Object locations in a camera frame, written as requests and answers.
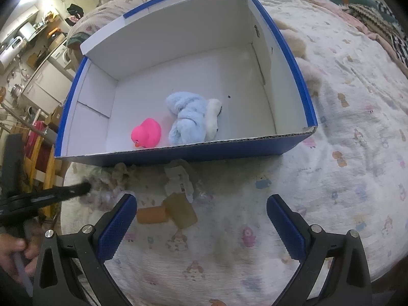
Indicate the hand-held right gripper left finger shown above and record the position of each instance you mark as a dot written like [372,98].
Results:
[116,229]

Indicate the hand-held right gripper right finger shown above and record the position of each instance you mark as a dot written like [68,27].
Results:
[288,229]

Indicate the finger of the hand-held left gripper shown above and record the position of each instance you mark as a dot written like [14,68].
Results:
[65,192]

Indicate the grey fluffy plush toy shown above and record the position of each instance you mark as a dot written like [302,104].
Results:
[106,178]

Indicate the blue and white cardboard box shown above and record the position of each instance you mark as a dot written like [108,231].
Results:
[191,70]

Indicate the person's left hand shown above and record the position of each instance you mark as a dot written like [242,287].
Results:
[12,250]

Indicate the yellow wooden rack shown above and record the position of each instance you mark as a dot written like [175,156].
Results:
[41,165]

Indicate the orange foam cylinder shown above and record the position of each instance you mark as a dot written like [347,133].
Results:
[151,214]

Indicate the red bag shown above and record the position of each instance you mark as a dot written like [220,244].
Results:
[33,138]

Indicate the tan sponge block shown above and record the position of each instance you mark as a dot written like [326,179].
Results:
[181,211]

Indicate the crumpled plastic bag with tag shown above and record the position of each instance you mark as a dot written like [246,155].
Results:
[180,180]

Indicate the printed white blanket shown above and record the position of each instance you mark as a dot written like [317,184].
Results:
[350,165]

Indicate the white cabinet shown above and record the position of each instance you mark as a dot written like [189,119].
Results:
[44,81]

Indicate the pink rubber duck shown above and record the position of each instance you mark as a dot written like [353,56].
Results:
[147,134]

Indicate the white washing machine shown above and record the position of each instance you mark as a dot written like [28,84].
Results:
[65,55]

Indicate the light blue plush toy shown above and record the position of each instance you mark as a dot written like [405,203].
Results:
[188,118]

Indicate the white plush toy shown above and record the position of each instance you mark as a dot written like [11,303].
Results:
[213,118]

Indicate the cream plush toy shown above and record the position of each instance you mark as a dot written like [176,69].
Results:
[295,40]
[310,75]

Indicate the black clothing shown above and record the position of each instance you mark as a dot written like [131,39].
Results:
[75,9]

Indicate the crochet patterned blanket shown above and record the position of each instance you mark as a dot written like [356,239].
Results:
[373,22]

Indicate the pink blanket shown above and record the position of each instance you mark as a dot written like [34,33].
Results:
[322,3]

